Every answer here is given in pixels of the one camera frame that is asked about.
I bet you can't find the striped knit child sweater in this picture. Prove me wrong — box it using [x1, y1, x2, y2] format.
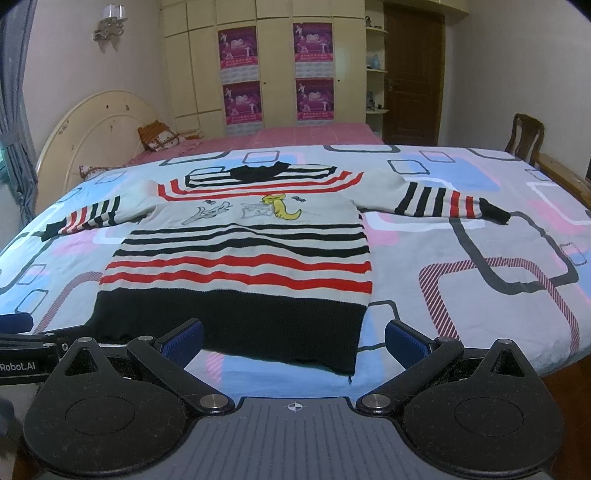
[43, 162, 510, 376]

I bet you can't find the patterned light blue bedspread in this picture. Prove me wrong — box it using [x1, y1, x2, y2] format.
[1, 145, 590, 398]

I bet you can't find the small patterned pillow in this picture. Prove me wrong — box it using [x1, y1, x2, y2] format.
[79, 165, 117, 181]

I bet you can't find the cream round headboard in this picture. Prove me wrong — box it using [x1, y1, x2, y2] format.
[35, 90, 158, 214]

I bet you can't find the orange plush toy pillow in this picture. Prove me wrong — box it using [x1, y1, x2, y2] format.
[137, 120, 183, 152]

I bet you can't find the wooden bed footboard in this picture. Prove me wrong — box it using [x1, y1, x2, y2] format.
[536, 153, 591, 209]

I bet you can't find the dark wooden chair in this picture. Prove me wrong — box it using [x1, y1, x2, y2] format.
[505, 113, 545, 167]

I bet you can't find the lower left pink poster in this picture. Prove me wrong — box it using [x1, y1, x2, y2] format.
[223, 81, 263, 125]

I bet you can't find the pink poster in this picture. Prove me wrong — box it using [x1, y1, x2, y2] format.
[293, 22, 334, 63]
[223, 81, 263, 125]
[295, 78, 335, 124]
[217, 26, 257, 70]

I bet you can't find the lower right pink poster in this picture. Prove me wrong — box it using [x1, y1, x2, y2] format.
[295, 78, 335, 124]

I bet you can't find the grey curtain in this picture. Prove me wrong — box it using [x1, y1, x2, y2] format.
[1, 0, 38, 225]

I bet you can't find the dark brown wooden door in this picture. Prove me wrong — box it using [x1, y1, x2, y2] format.
[383, 4, 445, 146]

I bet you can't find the upper left pink poster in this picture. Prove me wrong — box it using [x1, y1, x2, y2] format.
[217, 26, 257, 70]

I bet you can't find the corner shelf unit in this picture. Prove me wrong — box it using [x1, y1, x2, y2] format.
[365, 0, 388, 139]

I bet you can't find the upper right pink poster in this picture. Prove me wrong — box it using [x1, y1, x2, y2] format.
[293, 22, 334, 63]

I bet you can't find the cream wardrobe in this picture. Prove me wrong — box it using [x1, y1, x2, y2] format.
[160, 1, 367, 139]

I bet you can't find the wall lamp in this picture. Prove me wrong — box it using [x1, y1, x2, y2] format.
[93, 4, 127, 42]

